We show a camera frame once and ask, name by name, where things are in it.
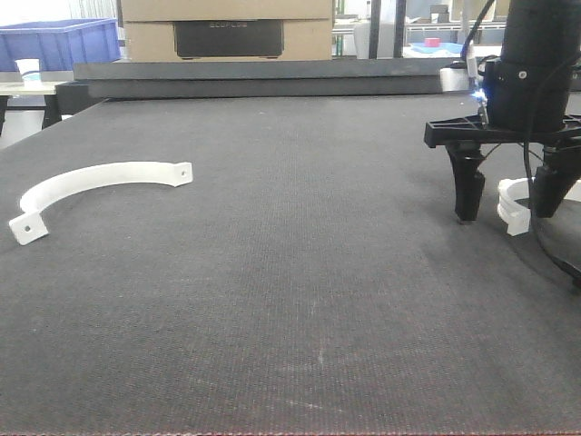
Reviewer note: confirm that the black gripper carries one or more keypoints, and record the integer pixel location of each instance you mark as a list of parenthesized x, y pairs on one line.
[(522, 104)]

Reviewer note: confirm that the white curved clamp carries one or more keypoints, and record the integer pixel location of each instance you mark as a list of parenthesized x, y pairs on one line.
[(515, 215), (29, 226)]

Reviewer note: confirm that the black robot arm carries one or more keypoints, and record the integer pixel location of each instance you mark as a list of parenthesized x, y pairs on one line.
[(541, 33)]

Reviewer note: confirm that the blue tray with red block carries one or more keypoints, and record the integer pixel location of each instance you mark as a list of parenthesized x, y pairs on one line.
[(434, 46)]

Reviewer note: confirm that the dark grey board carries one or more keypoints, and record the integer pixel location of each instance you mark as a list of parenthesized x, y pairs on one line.
[(174, 80)]

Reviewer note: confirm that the cardboard box with black print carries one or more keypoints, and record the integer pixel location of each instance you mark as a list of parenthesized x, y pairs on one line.
[(227, 31)]

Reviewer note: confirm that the blue plastic crate background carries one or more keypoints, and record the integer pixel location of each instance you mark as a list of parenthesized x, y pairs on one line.
[(59, 45)]

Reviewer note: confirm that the white paper cup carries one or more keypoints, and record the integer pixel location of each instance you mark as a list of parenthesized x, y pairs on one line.
[(29, 69)]

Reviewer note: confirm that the side table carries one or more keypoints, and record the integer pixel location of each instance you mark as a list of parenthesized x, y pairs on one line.
[(55, 98)]

